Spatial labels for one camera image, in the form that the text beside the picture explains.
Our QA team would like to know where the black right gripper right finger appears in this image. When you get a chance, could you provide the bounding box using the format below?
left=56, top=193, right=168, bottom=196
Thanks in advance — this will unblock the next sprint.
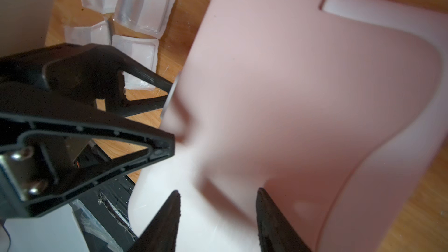
left=256, top=188, right=311, bottom=252

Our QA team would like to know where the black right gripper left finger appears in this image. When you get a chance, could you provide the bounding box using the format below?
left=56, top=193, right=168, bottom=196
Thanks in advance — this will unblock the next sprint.
left=128, top=190, right=181, bottom=252

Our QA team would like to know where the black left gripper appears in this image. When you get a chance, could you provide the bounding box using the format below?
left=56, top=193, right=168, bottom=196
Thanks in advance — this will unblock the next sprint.
left=1, top=43, right=175, bottom=219

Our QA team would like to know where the pink medicine chest box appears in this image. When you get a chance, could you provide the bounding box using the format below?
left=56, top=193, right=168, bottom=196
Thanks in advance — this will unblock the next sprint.
left=129, top=0, right=448, bottom=252

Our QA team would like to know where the gauze packet clear wrapper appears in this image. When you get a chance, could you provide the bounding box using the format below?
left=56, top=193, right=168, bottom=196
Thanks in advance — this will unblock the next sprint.
left=114, top=0, right=176, bottom=39

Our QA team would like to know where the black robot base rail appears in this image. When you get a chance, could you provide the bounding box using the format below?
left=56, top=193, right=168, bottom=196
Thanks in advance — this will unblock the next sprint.
left=70, top=176, right=138, bottom=252

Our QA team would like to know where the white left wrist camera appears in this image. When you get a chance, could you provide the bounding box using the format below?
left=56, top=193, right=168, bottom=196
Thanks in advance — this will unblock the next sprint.
left=1, top=0, right=54, bottom=57

